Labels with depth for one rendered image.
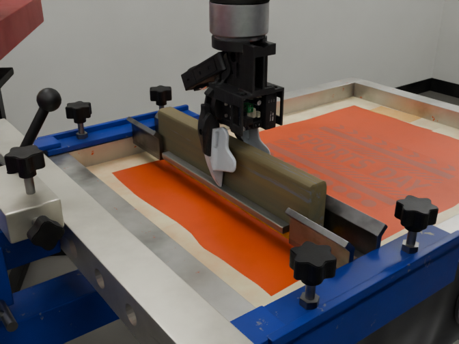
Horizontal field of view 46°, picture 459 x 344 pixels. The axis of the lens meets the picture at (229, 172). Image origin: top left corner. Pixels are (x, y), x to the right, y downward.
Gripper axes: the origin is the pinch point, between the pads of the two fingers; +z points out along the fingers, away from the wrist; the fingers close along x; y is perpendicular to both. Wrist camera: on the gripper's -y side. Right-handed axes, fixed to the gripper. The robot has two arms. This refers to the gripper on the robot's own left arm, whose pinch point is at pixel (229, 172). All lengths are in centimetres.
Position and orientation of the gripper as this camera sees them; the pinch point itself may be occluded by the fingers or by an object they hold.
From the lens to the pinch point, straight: 78.5
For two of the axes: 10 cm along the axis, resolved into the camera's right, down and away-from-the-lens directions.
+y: 6.0, 3.4, -7.2
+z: 0.0, 9.0, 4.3
